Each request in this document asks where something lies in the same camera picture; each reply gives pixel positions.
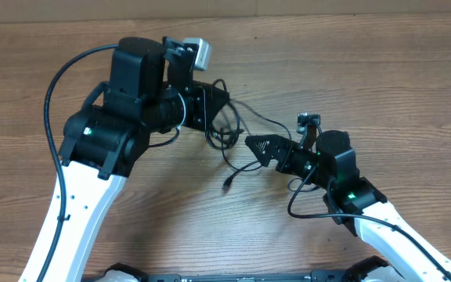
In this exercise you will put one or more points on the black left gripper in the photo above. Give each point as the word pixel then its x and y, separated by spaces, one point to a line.
pixel 203 113

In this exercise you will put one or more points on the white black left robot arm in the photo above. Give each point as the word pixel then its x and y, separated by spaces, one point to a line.
pixel 150 89

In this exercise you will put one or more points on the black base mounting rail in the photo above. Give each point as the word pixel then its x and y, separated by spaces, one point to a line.
pixel 312 276

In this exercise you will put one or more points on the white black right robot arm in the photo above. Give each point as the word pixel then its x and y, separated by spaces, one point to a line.
pixel 328 161

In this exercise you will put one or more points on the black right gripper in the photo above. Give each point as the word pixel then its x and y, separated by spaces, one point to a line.
pixel 276 142

